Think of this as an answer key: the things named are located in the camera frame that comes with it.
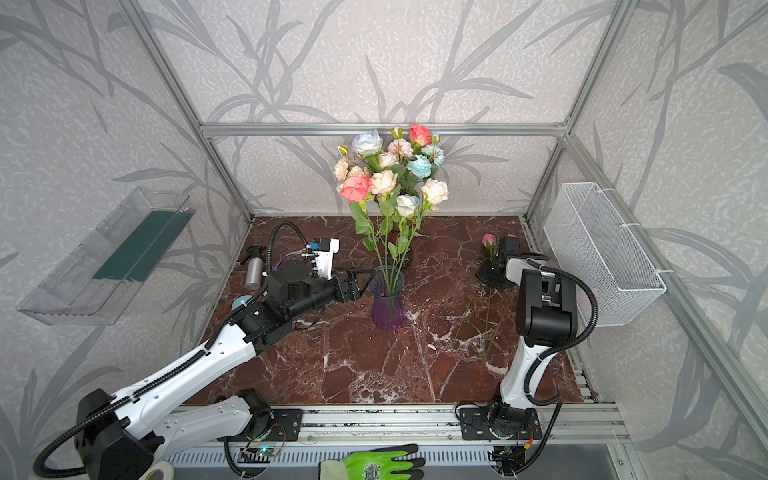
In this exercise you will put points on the cream white rose stem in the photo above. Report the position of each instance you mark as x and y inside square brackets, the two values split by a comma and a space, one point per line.
[433, 192]

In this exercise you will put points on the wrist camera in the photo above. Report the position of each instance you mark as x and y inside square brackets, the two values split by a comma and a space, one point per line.
[509, 247]
[321, 254]

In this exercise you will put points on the white blue rose stem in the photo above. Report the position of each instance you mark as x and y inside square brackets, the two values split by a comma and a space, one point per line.
[368, 147]

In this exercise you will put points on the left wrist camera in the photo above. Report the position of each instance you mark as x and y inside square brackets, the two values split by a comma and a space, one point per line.
[321, 254]

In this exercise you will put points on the light blue spatula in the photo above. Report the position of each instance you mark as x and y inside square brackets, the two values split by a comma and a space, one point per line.
[241, 301]

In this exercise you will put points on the white tape roll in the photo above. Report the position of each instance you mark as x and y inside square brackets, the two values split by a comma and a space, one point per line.
[162, 470]

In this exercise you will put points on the green circuit board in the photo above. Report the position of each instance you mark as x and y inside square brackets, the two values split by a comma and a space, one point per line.
[261, 454]

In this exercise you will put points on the white wire mesh basket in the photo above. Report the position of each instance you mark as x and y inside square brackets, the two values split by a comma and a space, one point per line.
[592, 241]

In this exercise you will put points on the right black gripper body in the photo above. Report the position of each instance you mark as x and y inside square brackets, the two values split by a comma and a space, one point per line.
[487, 273]

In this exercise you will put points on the red glass vase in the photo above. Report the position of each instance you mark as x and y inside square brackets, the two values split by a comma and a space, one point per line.
[405, 256]

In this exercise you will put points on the spray bottle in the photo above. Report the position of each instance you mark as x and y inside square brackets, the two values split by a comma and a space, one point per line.
[254, 261]

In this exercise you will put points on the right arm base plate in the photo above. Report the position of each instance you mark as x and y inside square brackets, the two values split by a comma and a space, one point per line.
[498, 422]

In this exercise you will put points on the green work glove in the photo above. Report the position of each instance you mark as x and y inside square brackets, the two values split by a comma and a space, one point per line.
[388, 463]

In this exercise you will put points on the blue purple glass vase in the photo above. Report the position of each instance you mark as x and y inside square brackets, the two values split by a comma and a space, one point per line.
[388, 310]

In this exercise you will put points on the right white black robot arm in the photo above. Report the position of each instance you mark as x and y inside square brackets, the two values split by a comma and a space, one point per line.
[556, 311]

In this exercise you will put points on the aluminium cage frame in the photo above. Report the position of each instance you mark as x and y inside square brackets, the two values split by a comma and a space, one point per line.
[725, 367]

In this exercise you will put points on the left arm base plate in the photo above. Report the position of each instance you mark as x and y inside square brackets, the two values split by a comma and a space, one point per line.
[279, 425]

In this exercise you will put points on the magenta pink rose stem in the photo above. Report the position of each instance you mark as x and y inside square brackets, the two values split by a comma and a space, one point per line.
[489, 242]

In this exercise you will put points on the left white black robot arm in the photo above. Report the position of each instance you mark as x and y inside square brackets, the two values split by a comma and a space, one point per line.
[122, 435]

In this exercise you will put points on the peach rose stem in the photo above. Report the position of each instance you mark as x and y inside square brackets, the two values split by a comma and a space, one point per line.
[347, 167]

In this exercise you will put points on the clear plastic wall shelf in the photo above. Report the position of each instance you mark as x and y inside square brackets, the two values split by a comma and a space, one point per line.
[95, 283]

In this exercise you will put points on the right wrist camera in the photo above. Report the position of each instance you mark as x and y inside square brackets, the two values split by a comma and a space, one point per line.
[509, 247]

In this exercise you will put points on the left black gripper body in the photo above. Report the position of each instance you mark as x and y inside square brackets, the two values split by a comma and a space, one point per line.
[327, 291]

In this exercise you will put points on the light blue flower stem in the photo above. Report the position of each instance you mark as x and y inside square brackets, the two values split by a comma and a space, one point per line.
[425, 164]

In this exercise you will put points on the pink red rose stem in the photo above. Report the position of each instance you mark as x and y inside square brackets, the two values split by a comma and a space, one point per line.
[419, 137]

